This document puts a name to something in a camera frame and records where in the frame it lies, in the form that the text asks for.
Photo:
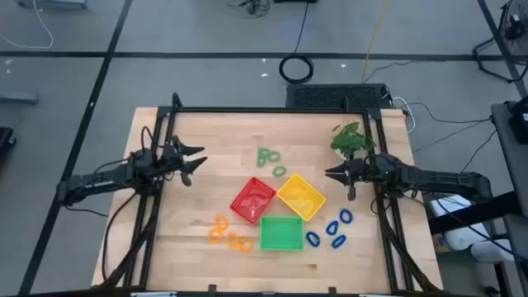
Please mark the grey furniture base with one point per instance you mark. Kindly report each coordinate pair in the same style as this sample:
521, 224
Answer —
51, 3
18, 98

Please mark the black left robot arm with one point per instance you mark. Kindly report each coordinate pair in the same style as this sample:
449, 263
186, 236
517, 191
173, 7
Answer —
103, 181

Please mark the red plastic basket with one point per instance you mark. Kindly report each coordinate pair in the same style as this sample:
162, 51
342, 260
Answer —
251, 198

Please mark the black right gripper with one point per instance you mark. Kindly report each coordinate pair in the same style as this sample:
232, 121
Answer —
361, 170

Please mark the green plant in white pot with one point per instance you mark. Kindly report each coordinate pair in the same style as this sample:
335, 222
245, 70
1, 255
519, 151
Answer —
350, 140

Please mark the white paper sheet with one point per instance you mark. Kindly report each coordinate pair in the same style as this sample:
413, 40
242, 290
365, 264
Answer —
449, 204

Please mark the black device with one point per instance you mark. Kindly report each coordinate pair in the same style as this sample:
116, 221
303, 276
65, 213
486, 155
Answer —
520, 123

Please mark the green plastic basket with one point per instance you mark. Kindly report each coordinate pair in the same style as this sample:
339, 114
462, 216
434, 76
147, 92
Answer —
281, 233

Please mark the grey side table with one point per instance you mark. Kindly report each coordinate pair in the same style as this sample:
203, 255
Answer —
513, 173

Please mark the yellow plastic basket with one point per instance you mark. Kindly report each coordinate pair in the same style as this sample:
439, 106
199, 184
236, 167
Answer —
301, 198

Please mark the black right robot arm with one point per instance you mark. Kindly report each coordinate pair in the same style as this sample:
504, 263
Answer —
445, 179

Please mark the black standing fan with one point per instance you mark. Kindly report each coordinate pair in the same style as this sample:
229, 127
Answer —
515, 22

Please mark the black perforated metal box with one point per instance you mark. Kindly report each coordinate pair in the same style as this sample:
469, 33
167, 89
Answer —
330, 97

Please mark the black aluminium table frame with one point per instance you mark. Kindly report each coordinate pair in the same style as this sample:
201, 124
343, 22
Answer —
268, 110

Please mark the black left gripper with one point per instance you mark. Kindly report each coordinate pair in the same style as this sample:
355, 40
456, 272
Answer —
171, 158

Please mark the black chair part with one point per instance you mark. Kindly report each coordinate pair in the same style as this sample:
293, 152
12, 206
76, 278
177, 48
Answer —
5, 138

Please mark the black table clamp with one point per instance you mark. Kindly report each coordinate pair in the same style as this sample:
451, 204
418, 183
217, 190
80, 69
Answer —
212, 288
332, 290

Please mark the black beam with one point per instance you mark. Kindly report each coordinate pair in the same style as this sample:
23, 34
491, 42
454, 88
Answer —
474, 214

